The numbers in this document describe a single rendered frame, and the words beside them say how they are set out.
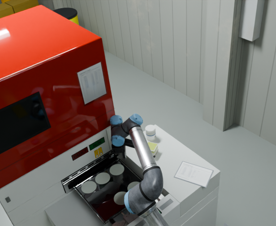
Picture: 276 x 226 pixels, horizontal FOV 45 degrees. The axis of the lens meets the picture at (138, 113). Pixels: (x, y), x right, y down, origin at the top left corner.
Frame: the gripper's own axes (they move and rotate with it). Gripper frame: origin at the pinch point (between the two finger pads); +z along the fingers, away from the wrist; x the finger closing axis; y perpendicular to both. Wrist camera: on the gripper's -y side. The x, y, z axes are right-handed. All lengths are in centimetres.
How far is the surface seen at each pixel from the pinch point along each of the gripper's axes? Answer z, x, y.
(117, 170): 9.6, 1.7, 6.8
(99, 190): 9.6, 17.4, 17.5
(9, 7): 42, -404, 219
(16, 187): -12, 30, 61
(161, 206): 3.5, 35.6, -21.7
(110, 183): 9.7, 12.0, 10.7
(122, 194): 9.5, 21.5, 2.3
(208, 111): 84, -144, -80
